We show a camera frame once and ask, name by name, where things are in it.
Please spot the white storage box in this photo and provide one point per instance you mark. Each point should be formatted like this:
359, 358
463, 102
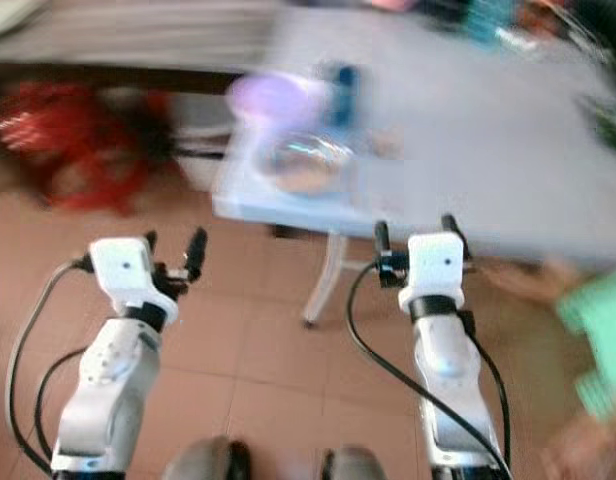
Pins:
198, 150

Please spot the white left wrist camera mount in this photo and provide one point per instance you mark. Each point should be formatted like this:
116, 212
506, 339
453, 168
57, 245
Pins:
126, 270

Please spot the red plastic stool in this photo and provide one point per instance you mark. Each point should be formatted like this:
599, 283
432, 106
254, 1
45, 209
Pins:
63, 140

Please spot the shiny metal bowl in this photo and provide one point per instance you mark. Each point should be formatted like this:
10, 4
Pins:
310, 165

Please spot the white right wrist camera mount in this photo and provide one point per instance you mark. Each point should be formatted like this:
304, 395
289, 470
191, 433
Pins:
436, 265

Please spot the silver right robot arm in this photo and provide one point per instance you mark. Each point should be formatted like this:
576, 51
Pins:
448, 380

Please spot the blue container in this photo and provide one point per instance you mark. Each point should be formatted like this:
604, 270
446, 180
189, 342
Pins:
344, 95

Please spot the striped grey bed cover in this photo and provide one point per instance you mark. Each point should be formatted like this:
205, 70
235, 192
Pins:
138, 35

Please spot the grey left robot foot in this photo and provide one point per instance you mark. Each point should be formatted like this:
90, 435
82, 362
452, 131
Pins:
203, 460

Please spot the white folding table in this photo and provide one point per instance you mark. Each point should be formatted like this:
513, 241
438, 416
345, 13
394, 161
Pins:
468, 150

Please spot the grey robot foot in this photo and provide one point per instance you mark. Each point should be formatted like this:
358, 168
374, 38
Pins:
353, 464
203, 460

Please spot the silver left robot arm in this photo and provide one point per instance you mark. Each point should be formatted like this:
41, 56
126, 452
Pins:
108, 395

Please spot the green plastic stool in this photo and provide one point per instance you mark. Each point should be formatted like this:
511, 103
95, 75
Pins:
598, 340

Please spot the teal box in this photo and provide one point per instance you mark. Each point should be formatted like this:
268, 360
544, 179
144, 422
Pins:
490, 20

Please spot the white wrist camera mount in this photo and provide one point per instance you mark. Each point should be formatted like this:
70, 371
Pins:
126, 270
436, 265

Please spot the grey right robot foot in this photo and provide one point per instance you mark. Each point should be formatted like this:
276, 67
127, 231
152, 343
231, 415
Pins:
353, 464

